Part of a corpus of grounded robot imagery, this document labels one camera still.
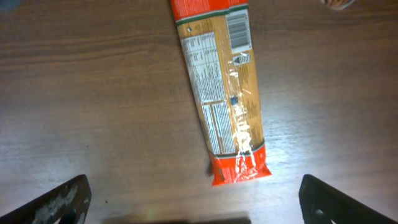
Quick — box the beige snack bag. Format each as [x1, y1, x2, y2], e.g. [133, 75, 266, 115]
[320, 0, 355, 10]

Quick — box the orange spaghetti package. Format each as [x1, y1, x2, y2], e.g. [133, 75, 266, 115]
[170, 0, 270, 185]

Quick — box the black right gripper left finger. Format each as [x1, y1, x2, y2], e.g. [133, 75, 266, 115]
[1, 174, 92, 224]

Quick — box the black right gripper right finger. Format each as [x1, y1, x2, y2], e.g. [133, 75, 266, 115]
[298, 174, 397, 224]

